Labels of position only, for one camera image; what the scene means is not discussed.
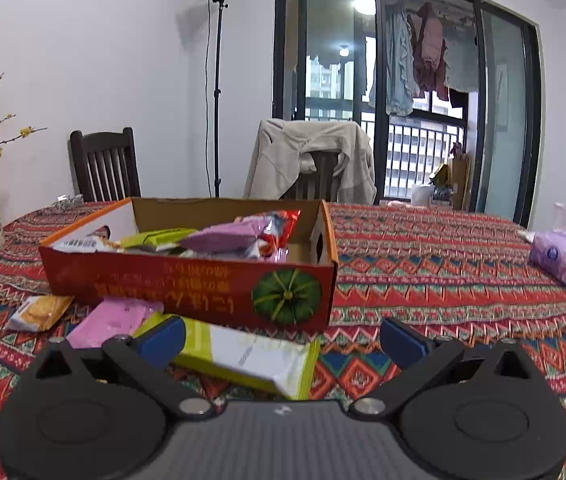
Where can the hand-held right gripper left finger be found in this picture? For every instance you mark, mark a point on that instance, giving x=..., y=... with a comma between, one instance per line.
x=163, y=337

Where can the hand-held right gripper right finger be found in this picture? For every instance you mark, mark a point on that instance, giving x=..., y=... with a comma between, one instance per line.
x=403, y=340

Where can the pink snack packet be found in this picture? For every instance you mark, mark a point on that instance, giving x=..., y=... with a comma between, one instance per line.
x=113, y=320
x=220, y=240

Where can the orange cardboard box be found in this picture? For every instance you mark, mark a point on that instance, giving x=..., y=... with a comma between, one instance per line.
x=173, y=285

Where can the white cracker snack packet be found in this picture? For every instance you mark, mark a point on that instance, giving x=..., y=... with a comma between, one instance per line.
x=83, y=245
x=38, y=310

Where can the lime green snack packet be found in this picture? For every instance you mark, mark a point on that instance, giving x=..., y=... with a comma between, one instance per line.
x=243, y=355
x=160, y=237

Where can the red cartoon snack packet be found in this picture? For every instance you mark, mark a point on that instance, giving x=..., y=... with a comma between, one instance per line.
x=278, y=225

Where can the small silver wrapped item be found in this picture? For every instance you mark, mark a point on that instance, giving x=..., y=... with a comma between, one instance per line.
x=69, y=201

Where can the white pot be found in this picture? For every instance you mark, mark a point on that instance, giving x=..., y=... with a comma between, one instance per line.
x=420, y=195

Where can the yellow green bag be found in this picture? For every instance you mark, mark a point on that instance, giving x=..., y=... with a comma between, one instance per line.
x=439, y=174

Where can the tall cardboard box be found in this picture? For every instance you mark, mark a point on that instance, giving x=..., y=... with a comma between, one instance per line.
x=463, y=180

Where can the dark wooden chair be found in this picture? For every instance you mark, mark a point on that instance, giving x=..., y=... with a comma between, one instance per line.
x=105, y=165

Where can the purple tissue pack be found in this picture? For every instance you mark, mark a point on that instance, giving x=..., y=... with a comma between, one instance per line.
x=558, y=257

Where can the wooden chair under jacket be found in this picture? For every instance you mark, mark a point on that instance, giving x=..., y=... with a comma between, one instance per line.
x=323, y=170

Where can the balcony railing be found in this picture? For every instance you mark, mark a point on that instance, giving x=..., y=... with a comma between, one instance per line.
x=413, y=150

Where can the small plush toy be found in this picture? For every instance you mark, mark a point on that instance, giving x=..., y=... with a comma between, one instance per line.
x=457, y=148

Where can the beige jacket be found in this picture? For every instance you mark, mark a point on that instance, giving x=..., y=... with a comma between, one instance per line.
x=283, y=160

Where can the hanging dark garment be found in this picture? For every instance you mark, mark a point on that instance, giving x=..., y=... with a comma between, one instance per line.
x=458, y=97

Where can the black sliding glass door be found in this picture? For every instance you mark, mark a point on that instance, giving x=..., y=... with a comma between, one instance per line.
x=500, y=110

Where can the hanging light blue garment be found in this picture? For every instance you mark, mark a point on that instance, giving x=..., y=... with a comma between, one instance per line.
x=398, y=65

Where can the hanging white garment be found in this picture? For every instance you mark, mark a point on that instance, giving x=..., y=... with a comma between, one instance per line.
x=460, y=65

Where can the hanging pink garment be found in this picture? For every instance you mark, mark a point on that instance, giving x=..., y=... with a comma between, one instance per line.
x=430, y=45

